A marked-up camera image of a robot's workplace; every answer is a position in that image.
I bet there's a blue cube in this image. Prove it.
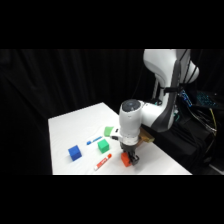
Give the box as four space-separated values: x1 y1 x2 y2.
67 144 83 162

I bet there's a black curtain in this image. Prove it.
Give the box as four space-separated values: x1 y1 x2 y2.
0 49 224 176

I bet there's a blue backlit keyboard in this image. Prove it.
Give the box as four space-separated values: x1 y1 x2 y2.
195 91 222 108

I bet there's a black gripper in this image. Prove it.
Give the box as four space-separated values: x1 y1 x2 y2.
118 141 141 167

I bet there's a yellow cable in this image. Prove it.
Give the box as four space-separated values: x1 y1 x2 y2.
207 108 218 136

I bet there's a bright green cube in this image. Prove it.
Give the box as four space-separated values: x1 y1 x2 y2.
97 138 111 155

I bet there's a black draped robot stand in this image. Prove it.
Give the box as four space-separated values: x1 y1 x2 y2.
146 99 224 176

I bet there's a dull green block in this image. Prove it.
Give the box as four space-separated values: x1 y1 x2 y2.
103 126 116 138

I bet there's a red cube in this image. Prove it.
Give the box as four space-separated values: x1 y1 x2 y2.
120 152 132 168

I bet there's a tan wrist camera mount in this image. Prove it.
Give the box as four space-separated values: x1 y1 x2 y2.
139 130 156 144

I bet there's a blue marker pen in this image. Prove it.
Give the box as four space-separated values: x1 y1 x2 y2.
86 134 104 146

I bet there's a red marker pen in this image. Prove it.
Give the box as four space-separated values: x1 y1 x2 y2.
93 153 113 172

